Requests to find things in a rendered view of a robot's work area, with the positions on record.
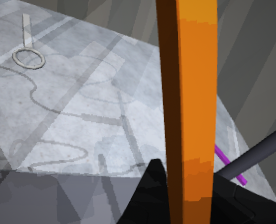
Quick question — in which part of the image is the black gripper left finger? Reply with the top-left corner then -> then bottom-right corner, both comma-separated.
117,159 -> 171,224

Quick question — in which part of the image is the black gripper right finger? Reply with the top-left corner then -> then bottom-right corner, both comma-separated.
210,173 -> 276,224

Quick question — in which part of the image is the orange handle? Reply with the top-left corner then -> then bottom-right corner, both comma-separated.
155,0 -> 218,224

